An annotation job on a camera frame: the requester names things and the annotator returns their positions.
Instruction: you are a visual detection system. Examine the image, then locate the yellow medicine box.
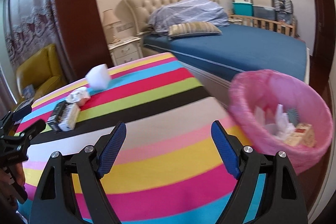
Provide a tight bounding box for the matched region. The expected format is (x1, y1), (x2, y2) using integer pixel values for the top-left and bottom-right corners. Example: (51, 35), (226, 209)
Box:
(284, 123), (316, 147)

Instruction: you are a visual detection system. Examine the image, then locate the houndstooth bag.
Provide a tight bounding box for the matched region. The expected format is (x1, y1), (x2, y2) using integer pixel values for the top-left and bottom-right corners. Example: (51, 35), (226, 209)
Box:
(273, 0), (293, 14)

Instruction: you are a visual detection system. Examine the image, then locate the white nightstand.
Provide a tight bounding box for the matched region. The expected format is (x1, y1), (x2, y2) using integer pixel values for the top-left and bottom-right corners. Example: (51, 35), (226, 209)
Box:
(108, 36), (143, 67)

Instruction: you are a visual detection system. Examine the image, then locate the white paper ball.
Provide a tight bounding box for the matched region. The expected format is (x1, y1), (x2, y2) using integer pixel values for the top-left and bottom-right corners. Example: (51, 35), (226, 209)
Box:
(274, 104), (295, 140)

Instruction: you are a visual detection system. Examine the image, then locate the bedside table lamp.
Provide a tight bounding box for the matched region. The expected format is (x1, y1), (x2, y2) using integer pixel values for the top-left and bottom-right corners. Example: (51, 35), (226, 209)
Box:
(102, 9), (121, 44)

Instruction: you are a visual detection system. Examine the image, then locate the pink-lined trash bin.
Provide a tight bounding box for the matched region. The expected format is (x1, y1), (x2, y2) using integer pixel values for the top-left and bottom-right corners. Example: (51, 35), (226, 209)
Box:
(229, 69), (333, 173)

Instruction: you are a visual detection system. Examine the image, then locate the grey clear storage bin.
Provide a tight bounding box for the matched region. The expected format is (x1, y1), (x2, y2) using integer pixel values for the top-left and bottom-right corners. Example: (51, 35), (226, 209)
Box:
(253, 5), (276, 20)

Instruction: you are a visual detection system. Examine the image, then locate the black and white small box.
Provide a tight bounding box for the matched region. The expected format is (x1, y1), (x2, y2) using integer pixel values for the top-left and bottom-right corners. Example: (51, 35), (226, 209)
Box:
(46, 101), (80, 132)

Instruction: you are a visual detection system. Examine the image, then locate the white cup wrapper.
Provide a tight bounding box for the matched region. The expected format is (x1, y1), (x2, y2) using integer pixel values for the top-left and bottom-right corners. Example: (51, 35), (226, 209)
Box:
(66, 86), (91, 107)

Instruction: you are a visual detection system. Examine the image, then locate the wooden crib rail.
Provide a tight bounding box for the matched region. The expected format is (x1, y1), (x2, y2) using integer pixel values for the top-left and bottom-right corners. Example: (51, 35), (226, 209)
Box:
(228, 14), (297, 38)

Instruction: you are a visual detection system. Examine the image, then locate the teal patterned cloth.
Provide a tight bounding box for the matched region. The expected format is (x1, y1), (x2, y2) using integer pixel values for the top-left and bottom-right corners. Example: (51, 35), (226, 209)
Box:
(286, 108), (299, 127)

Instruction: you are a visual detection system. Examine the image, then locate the blue bed mattress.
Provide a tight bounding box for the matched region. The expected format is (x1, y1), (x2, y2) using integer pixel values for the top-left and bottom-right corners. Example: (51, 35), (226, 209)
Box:
(143, 24), (309, 81)

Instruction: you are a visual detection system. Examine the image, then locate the lace patterned curtain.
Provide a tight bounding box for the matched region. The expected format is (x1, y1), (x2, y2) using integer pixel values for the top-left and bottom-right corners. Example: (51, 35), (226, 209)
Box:
(1, 0), (71, 102)

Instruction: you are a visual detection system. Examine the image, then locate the picture card on armchair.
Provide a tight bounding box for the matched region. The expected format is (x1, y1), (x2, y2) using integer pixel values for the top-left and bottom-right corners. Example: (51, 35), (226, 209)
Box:
(22, 84), (35, 99)

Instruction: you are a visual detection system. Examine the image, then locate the person's left hand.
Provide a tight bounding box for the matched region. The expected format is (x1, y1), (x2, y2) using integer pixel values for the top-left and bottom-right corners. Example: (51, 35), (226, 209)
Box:
(0, 162), (26, 212)

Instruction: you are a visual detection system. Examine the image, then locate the yellow leather armchair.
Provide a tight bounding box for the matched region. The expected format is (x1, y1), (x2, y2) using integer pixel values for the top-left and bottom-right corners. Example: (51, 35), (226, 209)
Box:
(16, 44), (67, 100)

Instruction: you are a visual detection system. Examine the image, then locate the teal storage bin lower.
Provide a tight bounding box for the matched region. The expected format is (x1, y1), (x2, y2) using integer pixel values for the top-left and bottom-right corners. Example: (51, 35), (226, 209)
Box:
(232, 2), (253, 16)

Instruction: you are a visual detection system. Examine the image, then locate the striped gold pillow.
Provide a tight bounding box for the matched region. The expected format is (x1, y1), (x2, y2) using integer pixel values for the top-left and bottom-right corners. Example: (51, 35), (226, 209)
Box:
(168, 22), (222, 38)

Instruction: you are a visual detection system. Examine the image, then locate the dark wood room door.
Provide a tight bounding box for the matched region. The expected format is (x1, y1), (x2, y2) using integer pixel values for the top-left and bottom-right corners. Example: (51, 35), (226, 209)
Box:
(310, 0), (335, 95)

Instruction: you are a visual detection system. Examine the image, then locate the rainbow striped tablecloth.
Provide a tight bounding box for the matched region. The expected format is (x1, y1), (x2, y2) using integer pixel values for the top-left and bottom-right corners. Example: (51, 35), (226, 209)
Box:
(19, 53), (249, 223)

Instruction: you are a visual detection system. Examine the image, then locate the grey striped duvet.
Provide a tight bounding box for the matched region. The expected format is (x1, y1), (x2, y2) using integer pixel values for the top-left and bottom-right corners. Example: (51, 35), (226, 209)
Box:
(147, 0), (229, 35)

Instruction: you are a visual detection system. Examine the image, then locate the dark wood door panel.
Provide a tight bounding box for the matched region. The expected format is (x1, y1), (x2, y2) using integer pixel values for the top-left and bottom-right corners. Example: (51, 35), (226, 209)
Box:
(55, 0), (113, 81)

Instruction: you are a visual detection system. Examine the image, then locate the small white foam cube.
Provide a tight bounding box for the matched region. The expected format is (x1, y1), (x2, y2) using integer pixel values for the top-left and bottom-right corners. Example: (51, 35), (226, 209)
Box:
(85, 64), (110, 90)

